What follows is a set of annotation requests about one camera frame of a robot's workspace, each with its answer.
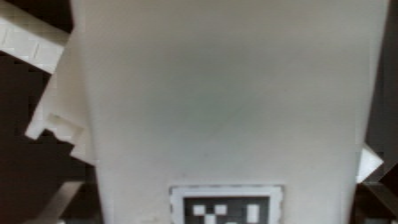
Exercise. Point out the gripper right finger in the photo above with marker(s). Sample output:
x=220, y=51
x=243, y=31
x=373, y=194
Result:
x=377, y=201

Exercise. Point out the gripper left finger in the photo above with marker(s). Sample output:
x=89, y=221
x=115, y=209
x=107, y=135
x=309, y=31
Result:
x=71, y=208

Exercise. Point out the white cabinet body box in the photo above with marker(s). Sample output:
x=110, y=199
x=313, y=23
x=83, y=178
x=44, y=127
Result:
x=60, y=115

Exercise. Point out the white cabinet top block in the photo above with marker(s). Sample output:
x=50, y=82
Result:
x=227, y=89

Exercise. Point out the white U-shaped fence frame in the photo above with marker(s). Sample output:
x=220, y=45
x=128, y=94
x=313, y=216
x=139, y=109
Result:
x=32, y=40

